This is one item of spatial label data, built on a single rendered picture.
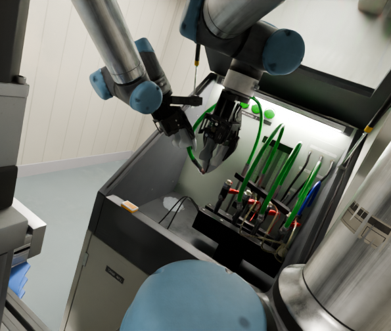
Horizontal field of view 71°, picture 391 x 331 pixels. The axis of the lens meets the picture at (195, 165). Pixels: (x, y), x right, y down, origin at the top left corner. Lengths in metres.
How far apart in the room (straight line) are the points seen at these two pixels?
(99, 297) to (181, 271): 0.91
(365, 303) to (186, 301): 0.14
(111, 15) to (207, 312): 0.50
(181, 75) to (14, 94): 3.26
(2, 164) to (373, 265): 0.33
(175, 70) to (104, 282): 2.84
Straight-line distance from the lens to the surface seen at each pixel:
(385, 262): 0.26
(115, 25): 0.59
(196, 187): 1.39
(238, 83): 0.63
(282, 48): 0.52
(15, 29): 0.27
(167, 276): 0.27
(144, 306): 0.25
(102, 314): 1.21
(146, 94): 0.63
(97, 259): 1.11
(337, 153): 1.22
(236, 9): 0.40
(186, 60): 3.50
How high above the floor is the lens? 1.44
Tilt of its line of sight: 18 degrees down
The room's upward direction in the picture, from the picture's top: 21 degrees clockwise
